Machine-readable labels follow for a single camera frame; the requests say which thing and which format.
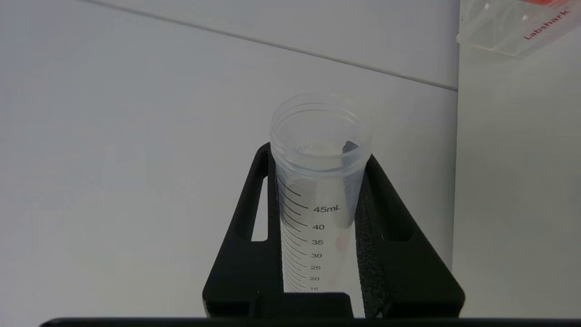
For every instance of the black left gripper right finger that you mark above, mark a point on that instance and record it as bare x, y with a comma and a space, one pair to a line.
408, 281

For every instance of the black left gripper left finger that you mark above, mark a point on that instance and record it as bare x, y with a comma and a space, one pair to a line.
245, 272

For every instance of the test tube with red pigment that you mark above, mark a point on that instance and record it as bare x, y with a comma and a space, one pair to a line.
544, 2
317, 218

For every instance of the clear acrylic test tube rack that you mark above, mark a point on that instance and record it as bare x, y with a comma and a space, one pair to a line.
499, 27

